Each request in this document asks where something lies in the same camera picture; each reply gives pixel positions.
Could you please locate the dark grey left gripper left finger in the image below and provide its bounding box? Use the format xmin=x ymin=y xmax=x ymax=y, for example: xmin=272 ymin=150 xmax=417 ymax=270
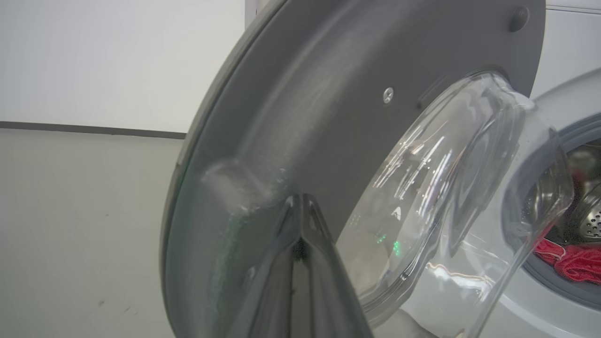
xmin=225 ymin=194 xmax=306 ymax=338

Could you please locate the red garment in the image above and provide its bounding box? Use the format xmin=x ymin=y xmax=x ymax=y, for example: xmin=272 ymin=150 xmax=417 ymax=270
xmin=533 ymin=237 xmax=601 ymax=285

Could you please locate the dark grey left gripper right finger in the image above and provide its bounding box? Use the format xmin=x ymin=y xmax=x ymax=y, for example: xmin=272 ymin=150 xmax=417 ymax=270
xmin=291 ymin=193 xmax=374 ymax=338

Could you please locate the white front-load washing machine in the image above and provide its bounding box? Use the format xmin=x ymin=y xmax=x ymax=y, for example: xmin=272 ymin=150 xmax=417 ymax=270
xmin=244 ymin=0 xmax=601 ymax=338

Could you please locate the black round glass washer door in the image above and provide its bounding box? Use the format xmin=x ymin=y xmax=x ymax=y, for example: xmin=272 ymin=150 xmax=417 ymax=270
xmin=160 ymin=0 xmax=576 ymax=338

